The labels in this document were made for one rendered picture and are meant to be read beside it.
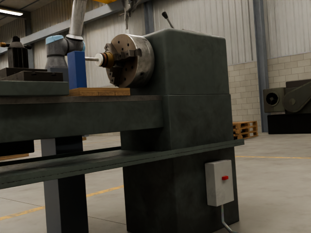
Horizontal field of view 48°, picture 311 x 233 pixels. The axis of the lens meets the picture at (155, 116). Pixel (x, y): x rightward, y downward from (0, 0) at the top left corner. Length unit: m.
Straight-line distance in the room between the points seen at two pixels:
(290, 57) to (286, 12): 1.46
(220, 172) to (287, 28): 10.36
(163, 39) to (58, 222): 1.31
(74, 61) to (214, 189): 1.10
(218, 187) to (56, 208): 1.03
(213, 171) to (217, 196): 0.15
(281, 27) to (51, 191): 10.80
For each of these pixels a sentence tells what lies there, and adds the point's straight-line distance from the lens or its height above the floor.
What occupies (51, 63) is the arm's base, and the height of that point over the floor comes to 1.14.
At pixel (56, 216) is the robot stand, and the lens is 2.43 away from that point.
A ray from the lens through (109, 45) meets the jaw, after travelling 2.12.
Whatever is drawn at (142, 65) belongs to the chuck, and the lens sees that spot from 1.98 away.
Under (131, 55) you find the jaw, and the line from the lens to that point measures 1.96.
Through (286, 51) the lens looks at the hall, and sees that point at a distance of 12.20.
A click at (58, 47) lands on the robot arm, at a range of 2.44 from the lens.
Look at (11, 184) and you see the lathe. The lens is 1.42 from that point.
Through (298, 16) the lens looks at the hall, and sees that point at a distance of 12.30.
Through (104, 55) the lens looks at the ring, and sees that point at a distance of 1.98.
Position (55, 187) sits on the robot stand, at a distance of 2.37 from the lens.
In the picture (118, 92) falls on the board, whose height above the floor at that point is 0.88.
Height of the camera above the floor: 0.74
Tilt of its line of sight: level
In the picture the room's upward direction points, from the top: 4 degrees counter-clockwise
